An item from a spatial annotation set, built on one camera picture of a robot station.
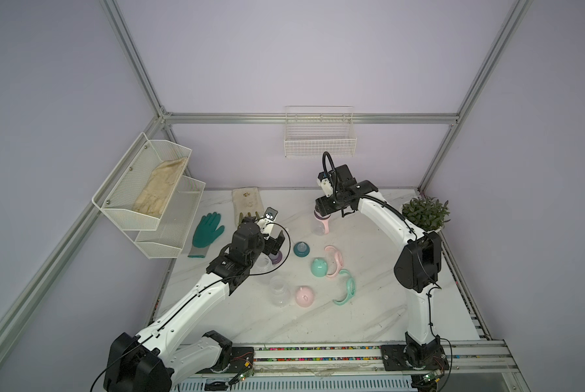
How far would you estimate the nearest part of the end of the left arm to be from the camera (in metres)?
0.70

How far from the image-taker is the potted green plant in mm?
889

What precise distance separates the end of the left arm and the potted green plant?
52 centimetres
